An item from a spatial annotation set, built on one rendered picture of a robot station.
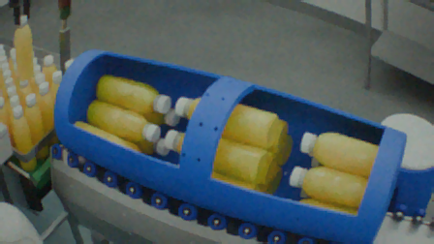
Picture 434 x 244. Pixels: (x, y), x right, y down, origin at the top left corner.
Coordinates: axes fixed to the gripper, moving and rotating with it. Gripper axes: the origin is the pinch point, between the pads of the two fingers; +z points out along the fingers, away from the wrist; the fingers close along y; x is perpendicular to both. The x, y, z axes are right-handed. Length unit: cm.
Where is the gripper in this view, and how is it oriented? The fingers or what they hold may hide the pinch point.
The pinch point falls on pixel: (21, 13)
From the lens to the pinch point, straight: 153.8
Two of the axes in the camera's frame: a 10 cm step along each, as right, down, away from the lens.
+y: 4.7, -4.9, 7.4
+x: -8.8, -2.5, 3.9
